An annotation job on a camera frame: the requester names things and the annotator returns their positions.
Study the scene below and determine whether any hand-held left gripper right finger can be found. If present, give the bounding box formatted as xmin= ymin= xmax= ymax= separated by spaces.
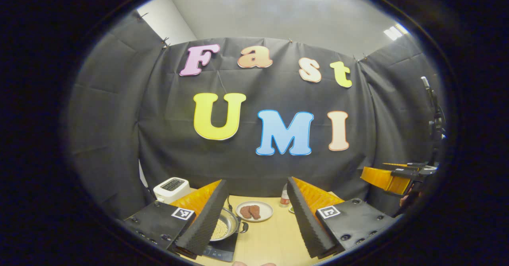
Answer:
xmin=286 ymin=177 xmax=396 ymax=258

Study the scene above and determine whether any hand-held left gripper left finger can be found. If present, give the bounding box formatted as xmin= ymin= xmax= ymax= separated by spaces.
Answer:
xmin=123 ymin=179 xmax=229 ymax=258

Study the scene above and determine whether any stainless steel pot with soybeans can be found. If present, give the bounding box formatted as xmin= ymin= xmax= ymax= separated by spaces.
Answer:
xmin=210 ymin=207 xmax=249 ymax=241

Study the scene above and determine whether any black induction cooktop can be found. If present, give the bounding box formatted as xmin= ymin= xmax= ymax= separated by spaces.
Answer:
xmin=202 ymin=232 xmax=239 ymax=262

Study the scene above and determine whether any white round plate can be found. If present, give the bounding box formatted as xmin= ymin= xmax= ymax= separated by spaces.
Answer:
xmin=236 ymin=201 xmax=274 ymax=223

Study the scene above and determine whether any white toaster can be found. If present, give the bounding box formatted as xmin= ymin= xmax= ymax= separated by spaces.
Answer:
xmin=153 ymin=177 xmax=190 ymax=204

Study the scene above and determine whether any black tripod stand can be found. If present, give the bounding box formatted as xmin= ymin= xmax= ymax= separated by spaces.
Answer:
xmin=421 ymin=76 xmax=447 ymax=167

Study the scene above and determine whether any small ceiling light panel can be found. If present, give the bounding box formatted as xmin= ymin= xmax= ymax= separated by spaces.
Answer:
xmin=383 ymin=23 xmax=409 ymax=41

